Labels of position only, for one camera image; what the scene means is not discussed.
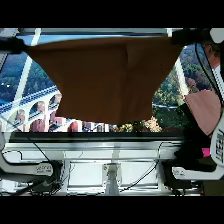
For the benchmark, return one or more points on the brown garment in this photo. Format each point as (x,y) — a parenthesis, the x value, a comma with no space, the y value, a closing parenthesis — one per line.
(106,80)

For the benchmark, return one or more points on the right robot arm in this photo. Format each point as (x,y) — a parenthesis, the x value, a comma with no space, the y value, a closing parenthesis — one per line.
(218,146)

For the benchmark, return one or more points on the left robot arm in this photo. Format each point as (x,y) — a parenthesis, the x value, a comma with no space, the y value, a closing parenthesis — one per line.
(31,168)

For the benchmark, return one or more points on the black garment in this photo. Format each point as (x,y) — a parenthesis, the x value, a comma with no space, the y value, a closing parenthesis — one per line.
(195,143)

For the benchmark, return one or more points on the pink garment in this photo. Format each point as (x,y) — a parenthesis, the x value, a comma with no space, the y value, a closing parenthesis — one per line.
(206,108)

